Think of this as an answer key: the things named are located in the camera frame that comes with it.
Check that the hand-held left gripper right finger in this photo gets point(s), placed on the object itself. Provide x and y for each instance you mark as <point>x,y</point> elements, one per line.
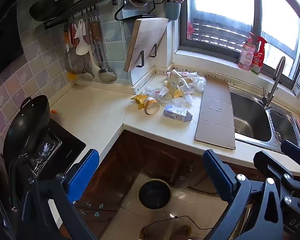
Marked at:
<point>216,177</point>

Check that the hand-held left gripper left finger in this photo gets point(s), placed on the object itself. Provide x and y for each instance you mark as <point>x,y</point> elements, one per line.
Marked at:
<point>83,177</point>

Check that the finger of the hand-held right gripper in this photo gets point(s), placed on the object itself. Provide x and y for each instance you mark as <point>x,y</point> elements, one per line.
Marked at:
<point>293,152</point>
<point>267,162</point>

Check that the black round trash bin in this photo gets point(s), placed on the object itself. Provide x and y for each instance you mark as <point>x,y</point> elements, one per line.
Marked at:
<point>155,193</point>

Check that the blue white milk carton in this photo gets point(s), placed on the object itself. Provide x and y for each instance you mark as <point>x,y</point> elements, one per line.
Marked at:
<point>176,113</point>

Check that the yellow snack bag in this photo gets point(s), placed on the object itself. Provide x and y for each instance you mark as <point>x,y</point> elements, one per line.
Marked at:
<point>138,100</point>

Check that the small white carton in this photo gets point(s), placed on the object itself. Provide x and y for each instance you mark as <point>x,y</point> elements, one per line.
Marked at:
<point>184,87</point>

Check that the paper cup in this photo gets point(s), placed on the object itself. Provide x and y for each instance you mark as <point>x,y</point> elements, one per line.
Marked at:
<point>152,106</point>

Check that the cream yellow drink carton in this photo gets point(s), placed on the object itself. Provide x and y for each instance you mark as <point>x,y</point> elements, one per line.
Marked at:
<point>174,81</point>

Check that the clear plastic tray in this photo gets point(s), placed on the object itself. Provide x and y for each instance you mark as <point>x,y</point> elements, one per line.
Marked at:
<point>152,91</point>

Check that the black cooktop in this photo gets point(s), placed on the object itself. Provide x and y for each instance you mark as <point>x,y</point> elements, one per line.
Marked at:
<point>71,143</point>

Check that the aluminium foil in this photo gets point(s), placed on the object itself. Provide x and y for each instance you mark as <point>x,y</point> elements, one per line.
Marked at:
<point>46,152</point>

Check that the steel sink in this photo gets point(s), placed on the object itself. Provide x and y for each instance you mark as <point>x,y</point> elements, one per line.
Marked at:
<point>250,120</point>

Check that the steel faucet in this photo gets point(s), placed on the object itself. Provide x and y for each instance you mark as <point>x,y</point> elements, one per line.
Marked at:
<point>268,97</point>

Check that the brown cardboard sheet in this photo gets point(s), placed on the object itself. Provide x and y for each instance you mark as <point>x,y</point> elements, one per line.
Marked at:
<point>216,115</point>

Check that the black wok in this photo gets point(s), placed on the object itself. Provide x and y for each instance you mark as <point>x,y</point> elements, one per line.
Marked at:
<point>25,127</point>

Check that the red spray bottle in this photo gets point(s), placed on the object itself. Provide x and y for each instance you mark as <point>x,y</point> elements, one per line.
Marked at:
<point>258,57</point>

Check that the slotted steel spatula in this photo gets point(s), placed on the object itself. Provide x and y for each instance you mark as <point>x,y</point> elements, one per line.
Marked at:
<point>87,76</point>

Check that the pink detergent bottle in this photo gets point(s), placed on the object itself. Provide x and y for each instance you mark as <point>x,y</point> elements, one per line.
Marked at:
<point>246,55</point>

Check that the steel strainer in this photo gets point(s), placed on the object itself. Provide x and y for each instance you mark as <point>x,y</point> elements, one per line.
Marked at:
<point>75,62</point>

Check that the white rice spoon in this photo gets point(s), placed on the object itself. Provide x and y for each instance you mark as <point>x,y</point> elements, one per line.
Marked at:
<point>82,48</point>

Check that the wooden cutting board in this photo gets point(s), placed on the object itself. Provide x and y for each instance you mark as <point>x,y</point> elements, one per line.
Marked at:
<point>146,42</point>

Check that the window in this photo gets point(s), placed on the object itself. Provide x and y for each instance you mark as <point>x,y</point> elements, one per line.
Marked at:
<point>227,12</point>

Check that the black frying pan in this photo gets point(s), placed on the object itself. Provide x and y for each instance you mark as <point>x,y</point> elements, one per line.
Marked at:
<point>50,5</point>

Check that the black cutting board bracket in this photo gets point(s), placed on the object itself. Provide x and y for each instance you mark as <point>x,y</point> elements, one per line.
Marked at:
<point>140,63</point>
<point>154,53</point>

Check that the black wall rack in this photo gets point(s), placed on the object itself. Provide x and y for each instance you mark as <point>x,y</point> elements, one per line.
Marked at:
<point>65,12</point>

